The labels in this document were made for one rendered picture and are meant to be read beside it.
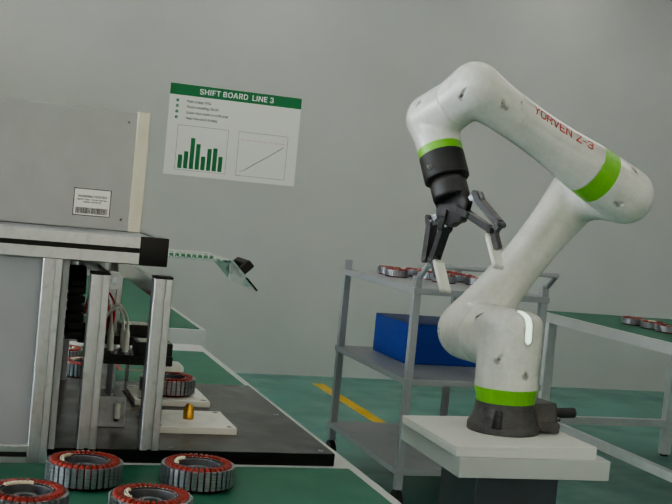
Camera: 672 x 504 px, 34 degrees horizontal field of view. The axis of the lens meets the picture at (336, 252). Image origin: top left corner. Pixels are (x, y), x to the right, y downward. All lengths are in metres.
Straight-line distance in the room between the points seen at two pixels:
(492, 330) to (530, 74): 6.12
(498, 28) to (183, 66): 2.31
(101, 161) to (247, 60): 5.66
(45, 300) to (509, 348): 0.94
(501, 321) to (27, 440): 0.95
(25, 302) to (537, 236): 1.17
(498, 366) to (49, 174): 0.95
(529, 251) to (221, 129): 5.17
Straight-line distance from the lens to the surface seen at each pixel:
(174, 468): 1.68
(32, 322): 1.78
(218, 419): 2.06
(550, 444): 2.22
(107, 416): 1.99
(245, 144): 7.49
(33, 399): 1.79
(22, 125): 1.89
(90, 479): 1.66
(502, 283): 2.41
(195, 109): 7.43
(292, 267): 7.60
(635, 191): 2.37
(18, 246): 1.76
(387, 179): 7.79
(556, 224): 2.47
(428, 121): 2.24
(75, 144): 1.90
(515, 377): 2.24
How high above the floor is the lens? 1.19
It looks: 2 degrees down
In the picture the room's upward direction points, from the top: 5 degrees clockwise
